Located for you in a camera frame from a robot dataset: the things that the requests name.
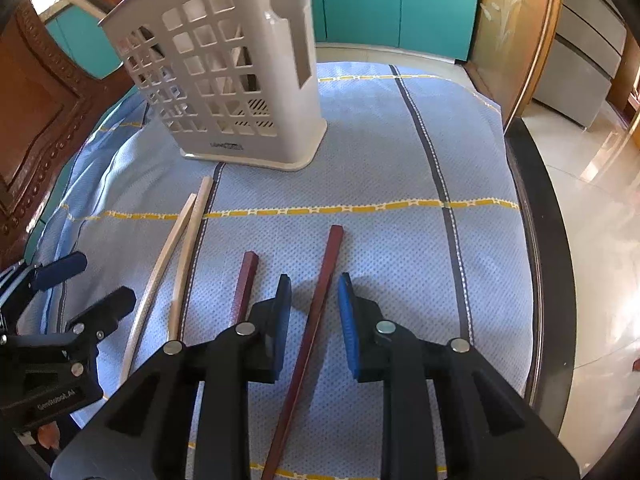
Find dark red chopstick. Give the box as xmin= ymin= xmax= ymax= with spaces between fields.
xmin=231 ymin=252 xmax=259 ymax=325
xmin=262 ymin=224 xmax=344 ymax=480

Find black chopstick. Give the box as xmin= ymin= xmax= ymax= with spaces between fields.
xmin=86 ymin=0 xmax=164 ymax=55

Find white plastic utensil basket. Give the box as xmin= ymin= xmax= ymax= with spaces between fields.
xmin=100 ymin=0 xmax=328 ymax=171

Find wooden glass sliding door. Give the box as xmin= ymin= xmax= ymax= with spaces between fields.
xmin=463 ymin=0 xmax=562 ymax=128

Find teal lower kitchen cabinets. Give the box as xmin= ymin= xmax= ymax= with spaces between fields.
xmin=46 ymin=0 xmax=478 ymax=77

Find cream chopstick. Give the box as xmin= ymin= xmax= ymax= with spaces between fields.
xmin=168 ymin=176 xmax=213 ymax=340
xmin=118 ymin=193 xmax=196 ymax=385

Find person's left hand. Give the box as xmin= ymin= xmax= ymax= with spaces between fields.
xmin=37 ymin=422 xmax=61 ymax=451

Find light blue checked cloth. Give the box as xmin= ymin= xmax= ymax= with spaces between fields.
xmin=20 ymin=63 xmax=534 ymax=478

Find brown wooden chair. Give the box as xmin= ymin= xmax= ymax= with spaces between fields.
xmin=0 ymin=0 xmax=132 ymax=266

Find grey refrigerator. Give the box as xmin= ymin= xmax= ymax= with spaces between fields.
xmin=534 ymin=0 xmax=627 ymax=128

